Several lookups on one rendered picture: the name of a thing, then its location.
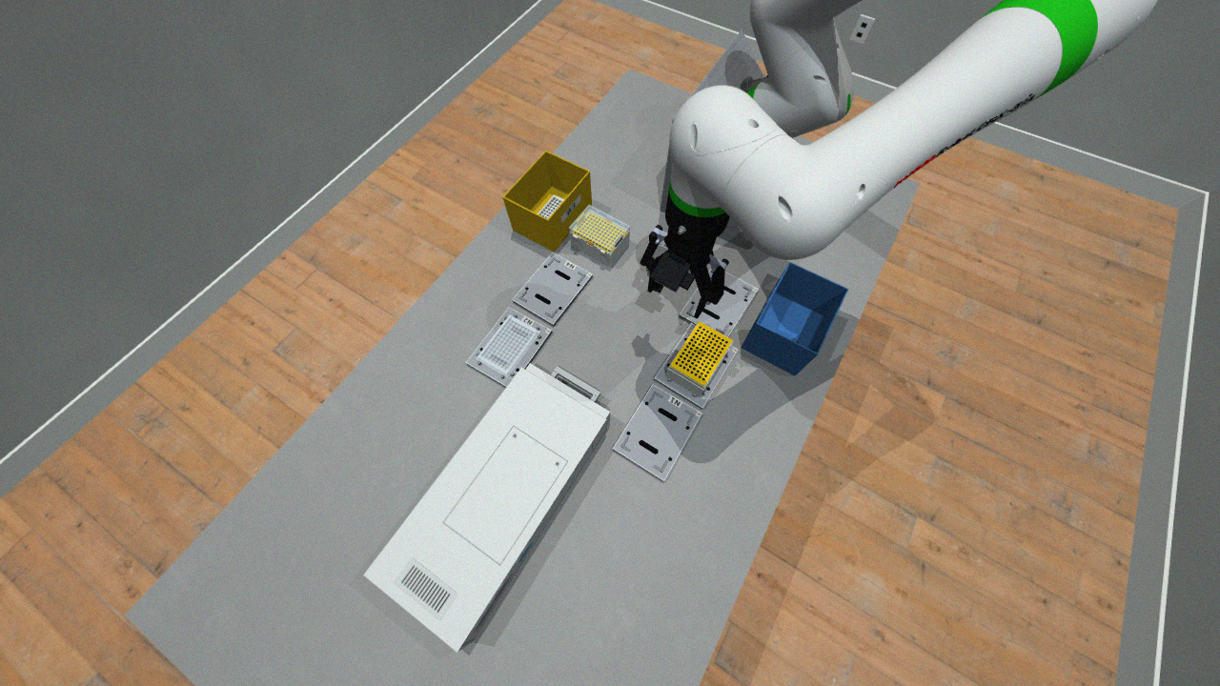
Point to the blue bin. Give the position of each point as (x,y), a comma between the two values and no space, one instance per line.
(797,316)

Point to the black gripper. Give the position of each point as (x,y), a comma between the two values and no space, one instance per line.
(700,254)

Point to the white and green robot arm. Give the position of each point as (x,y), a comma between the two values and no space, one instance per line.
(792,201)

